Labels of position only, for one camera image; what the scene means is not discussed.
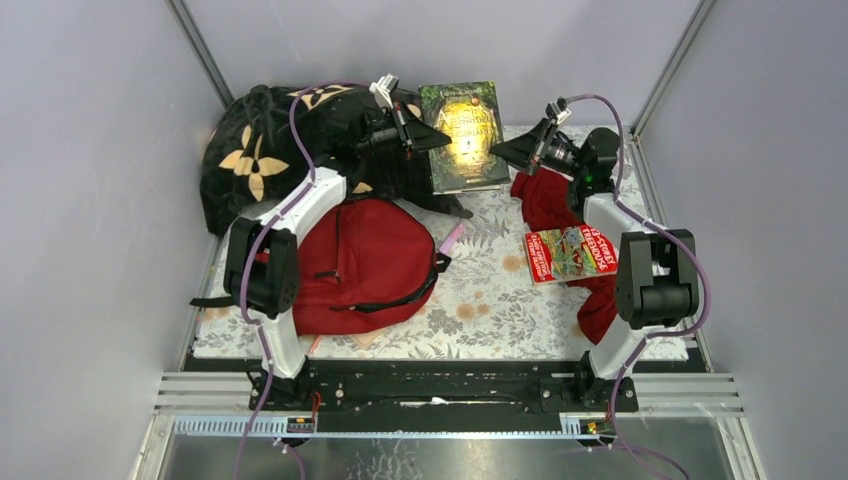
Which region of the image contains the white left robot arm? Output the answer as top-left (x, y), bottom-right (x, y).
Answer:
top-left (202, 74), bottom-right (464, 411)

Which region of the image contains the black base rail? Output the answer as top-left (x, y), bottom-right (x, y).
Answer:
top-left (246, 360), bottom-right (639, 434)

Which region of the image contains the pink eraser stick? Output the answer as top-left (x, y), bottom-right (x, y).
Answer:
top-left (438, 222), bottom-right (466, 255)

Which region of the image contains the black floral blanket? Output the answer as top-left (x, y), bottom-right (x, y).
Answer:
top-left (199, 83), bottom-right (473, 237)

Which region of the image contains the dark green gold book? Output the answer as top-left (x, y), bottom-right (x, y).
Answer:
top-left (419, 81), bottom-right (510, 195)

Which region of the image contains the orange pen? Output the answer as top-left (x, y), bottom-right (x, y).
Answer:
top-left (307, 335), bottom-right (323, 355)

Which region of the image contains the red student backpack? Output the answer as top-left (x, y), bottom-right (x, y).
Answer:
top-left (190, 198), bottom-right (453, 337)

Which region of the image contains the red cloth garment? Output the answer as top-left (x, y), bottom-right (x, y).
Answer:
top-left (510, 169), bottom-right (617, 344)

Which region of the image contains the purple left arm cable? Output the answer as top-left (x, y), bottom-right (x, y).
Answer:
top-left (231, 80), bottom-right (372, 480)

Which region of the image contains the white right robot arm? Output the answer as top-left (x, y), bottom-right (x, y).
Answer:
top-left (489, 94), bottom-right (706, 412)

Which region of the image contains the red treehouse book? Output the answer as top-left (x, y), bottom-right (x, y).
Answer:
top-left (524, 225), bottom-right (619, 285)

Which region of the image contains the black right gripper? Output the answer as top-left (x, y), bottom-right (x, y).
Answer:
top-left (488, 119), bottom-right (585, 181)

